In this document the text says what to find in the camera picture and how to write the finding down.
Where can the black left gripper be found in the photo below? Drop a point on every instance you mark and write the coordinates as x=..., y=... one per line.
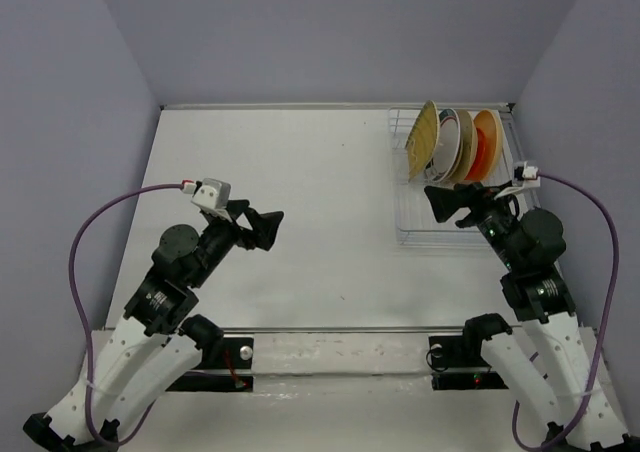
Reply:
x=266, y=225

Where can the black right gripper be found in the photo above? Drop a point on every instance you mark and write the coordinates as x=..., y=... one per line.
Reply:
x=444, y=201

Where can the beige bird plate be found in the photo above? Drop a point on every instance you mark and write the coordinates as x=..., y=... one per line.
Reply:
x=468, y=147

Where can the orange plate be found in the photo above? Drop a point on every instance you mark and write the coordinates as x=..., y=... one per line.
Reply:
x=484, y=155

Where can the woven bamboo tray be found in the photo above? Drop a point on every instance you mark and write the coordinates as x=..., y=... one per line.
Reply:
x=422, y=140

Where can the green rimmed white plate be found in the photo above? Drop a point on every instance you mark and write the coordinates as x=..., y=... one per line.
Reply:
x=447, y=147

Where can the small beige plate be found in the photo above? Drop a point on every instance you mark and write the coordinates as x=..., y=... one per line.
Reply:
x=487, y=118

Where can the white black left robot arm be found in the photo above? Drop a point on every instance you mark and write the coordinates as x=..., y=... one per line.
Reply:
x=157, y=339

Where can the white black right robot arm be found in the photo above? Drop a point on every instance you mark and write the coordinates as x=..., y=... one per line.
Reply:
x=566, y=395

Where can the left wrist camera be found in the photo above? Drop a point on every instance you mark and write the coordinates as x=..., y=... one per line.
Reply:
x=211, y=197

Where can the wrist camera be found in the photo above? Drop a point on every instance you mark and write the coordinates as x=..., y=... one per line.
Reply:
x=525, y=177
x=211, y=197

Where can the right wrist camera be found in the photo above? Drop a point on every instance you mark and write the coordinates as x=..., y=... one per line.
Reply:
x=525, y=177

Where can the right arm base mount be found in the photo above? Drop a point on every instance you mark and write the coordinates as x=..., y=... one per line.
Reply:
x=454, y=368

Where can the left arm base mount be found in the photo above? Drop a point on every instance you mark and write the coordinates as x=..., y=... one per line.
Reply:
x=225, y=370

